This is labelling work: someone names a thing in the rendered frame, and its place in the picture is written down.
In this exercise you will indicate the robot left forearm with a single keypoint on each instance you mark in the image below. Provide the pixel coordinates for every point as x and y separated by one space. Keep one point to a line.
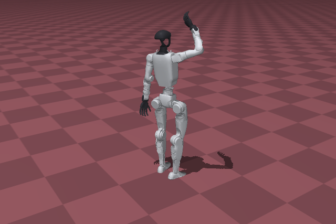
146 90

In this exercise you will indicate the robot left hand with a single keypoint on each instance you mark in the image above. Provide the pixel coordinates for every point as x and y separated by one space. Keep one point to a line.
144 105

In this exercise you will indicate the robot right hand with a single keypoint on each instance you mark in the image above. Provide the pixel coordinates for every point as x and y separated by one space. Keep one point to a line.
188 22

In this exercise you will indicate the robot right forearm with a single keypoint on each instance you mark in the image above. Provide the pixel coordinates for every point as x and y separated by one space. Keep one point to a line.
197 39

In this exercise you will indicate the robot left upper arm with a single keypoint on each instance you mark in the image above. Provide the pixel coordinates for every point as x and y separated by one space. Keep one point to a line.
149 67

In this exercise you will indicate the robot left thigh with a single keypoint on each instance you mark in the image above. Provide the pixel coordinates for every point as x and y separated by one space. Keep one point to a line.
160 114

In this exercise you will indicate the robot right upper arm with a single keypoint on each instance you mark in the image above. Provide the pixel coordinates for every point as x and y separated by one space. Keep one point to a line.
181 56

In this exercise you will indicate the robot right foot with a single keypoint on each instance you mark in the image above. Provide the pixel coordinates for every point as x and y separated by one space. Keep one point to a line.
172 175

